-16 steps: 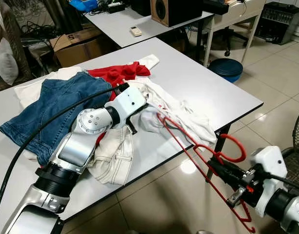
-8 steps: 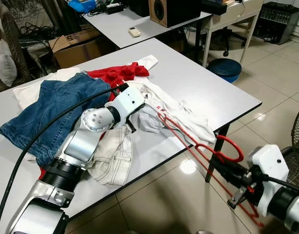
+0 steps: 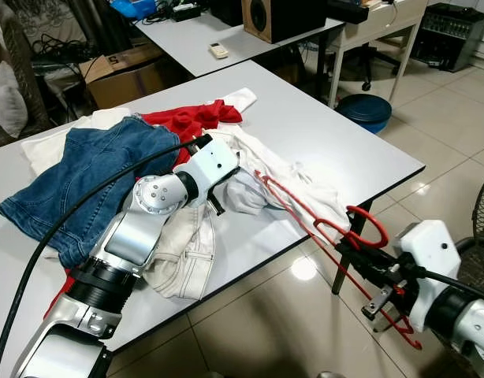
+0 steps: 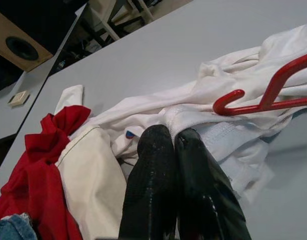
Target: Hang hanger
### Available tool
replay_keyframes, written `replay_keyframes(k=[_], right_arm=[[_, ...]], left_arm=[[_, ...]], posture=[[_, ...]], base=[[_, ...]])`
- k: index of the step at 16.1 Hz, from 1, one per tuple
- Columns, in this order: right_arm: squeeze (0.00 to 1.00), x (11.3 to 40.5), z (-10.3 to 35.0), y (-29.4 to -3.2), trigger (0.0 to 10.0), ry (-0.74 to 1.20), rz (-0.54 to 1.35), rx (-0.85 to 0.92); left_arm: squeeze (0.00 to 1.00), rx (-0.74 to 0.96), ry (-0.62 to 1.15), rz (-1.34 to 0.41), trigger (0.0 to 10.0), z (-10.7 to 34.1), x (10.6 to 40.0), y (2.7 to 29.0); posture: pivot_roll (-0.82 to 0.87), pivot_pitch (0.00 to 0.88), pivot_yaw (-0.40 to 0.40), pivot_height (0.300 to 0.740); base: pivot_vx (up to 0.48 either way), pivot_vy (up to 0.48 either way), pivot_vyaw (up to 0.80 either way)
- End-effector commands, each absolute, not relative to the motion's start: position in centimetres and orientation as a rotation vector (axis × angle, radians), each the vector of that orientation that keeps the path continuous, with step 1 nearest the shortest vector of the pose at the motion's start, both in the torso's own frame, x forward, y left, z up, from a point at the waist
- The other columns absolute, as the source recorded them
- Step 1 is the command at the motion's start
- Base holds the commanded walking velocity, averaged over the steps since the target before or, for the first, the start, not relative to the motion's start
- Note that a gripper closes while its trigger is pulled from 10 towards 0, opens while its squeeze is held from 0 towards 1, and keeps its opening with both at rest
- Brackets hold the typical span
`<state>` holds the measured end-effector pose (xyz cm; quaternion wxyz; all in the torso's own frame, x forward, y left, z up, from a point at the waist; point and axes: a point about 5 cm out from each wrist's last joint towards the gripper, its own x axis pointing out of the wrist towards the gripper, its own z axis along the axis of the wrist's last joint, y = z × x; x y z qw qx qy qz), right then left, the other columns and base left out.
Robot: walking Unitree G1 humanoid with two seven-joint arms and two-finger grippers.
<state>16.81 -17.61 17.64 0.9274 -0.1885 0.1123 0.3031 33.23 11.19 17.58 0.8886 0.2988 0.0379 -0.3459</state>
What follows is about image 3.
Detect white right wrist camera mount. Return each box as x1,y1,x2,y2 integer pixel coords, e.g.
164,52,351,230
396,219,464,333

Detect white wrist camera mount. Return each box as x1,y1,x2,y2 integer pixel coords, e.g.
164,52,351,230
396,219,464,333
181,134,243,209

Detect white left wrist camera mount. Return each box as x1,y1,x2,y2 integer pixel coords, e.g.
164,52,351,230
181,134,243,209

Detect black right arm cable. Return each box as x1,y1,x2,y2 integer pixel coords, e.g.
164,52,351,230
400,266,484,308

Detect beige wooden desk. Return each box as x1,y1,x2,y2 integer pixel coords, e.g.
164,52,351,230
329,0,428,107

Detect brown wicker armchair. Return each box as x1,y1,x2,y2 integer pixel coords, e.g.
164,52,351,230
0,0,52,150

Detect blue round basin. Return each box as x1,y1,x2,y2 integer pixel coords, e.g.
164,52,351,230
337,93,393,135

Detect white pillow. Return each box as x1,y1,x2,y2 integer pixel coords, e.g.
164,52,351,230
0,61,28,139

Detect wooden black speaker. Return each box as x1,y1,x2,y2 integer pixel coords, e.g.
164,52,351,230
242,0,328,44

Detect blue denim garment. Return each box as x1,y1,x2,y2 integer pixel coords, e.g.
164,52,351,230
0,117,184,270

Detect blue plastic container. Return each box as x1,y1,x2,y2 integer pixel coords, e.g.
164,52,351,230
110,0,156,20

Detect black audio mixer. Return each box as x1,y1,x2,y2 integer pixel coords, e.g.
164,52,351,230
411,2,484,73

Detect small white collar cloth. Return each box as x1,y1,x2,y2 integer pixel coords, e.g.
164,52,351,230
225,87,259,113

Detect white sheer shirt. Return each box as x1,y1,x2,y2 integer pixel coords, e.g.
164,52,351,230
214,124,352,235

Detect brown cardboard box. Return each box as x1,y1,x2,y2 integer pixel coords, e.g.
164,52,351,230
80,43,188,109

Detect black office chair base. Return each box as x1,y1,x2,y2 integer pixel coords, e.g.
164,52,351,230
352,43,408,91

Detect white denim trousers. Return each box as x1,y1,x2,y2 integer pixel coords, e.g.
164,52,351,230
142,203,221,302

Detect red plastic hanger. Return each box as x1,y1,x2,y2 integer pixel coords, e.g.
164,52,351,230
254,169,424,351

